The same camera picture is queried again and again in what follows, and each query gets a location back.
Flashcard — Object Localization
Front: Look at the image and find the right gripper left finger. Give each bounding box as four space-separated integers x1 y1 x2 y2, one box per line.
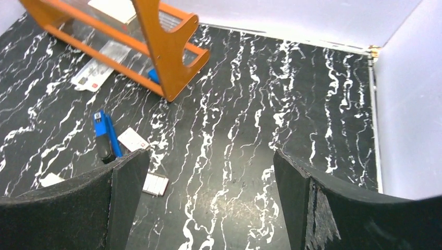
1 149 150 249

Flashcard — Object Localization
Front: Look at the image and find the orange wooden shelf rack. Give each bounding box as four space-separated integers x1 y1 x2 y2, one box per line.
22 1 210 102

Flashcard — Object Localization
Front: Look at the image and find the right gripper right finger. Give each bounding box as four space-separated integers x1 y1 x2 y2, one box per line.
273 150 441 249

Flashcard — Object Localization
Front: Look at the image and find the staple box tray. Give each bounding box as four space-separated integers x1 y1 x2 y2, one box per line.
142 173 169 196

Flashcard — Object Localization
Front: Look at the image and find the small blue cube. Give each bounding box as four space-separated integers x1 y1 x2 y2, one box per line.
148 68 160 84

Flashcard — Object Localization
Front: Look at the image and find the red white staple box sleeve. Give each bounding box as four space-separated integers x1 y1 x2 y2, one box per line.
117 128 149 152

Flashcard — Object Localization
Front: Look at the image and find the blue stapler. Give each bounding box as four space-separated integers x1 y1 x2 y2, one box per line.
92 110 123 164

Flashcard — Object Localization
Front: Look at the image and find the white staple box on shelf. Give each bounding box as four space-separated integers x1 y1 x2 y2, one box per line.
88 0 136 24

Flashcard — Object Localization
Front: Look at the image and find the clear plastic label packet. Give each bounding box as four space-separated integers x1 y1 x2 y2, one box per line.
70 41 131 92

